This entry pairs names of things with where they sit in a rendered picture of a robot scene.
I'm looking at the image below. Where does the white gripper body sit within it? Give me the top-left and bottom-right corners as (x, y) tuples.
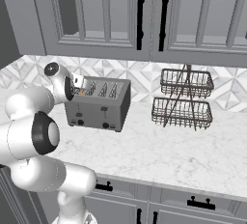
(77, 74), (88, 90)

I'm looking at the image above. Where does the grey four-slot toaster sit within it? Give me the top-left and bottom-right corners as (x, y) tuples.
(64, 75), (132, 133)

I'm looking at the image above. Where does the grey glass-front cupboard door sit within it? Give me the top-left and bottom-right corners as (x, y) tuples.
(28, 0), (152, 62)
(150, 0), (247, 69)

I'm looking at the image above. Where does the grey cupboard side panel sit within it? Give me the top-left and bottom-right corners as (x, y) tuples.
(0, 0), (48, 57)

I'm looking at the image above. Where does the grey drawer front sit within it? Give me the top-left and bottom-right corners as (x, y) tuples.
(92, 176), (151, 204)
(158, 186), (247, 217)

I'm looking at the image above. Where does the grey base cupboard door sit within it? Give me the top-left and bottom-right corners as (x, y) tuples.
(149, 202), (247, 224)
(82, 194), (150, 224)

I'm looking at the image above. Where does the long black cupboard handle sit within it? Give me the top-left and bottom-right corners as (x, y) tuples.
(157, 0), (171, 52)
(136, 0), (146, 51)

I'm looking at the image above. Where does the two-tier wire basket stand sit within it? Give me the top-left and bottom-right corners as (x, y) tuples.
(151, 64), (215, 132)

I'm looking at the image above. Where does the black drawer handle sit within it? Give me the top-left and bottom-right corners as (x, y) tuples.
(186, 195), (217, 211)
(95, 181), (114, 193)

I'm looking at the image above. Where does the short black cupboard handle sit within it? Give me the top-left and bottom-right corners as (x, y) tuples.
(151, 210), (159, 224)
(136, 208), (143, 224)

